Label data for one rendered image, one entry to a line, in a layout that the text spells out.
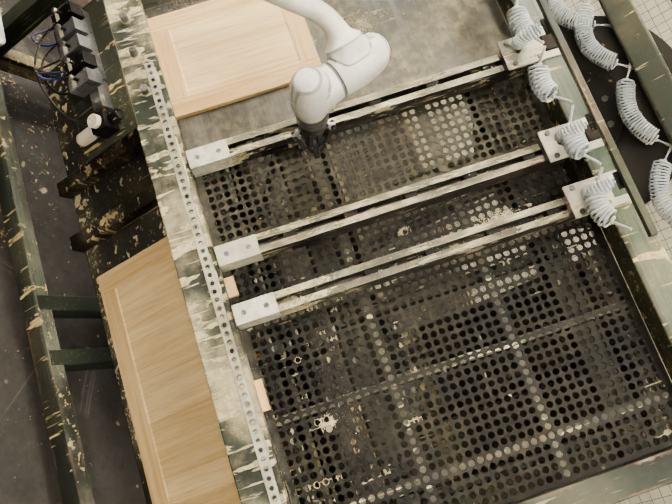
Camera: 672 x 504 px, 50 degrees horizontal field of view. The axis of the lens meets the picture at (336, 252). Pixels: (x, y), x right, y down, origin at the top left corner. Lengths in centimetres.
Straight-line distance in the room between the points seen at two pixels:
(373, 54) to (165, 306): 113
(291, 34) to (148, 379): 123
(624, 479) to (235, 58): 167
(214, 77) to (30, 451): 136
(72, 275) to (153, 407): 74
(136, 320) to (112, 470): 58
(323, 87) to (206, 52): 72
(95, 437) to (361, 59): 168
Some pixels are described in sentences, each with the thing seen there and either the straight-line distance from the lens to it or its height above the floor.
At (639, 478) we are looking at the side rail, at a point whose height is 168.
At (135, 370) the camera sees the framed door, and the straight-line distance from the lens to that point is 257.
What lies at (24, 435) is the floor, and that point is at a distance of 264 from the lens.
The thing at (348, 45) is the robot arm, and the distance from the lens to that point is 184.
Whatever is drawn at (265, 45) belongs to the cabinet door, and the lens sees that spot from 241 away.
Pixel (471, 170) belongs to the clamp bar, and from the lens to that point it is 216.
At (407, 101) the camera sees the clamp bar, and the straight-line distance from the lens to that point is 224.
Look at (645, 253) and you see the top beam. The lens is 217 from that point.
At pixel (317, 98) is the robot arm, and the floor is 145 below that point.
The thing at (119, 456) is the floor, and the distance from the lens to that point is 286.
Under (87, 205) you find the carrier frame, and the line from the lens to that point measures 282.
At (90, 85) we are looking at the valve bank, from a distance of 238.
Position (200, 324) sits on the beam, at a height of 82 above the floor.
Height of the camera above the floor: 208
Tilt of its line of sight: 25 degrees down
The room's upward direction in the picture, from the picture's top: 63 degrees clockwise
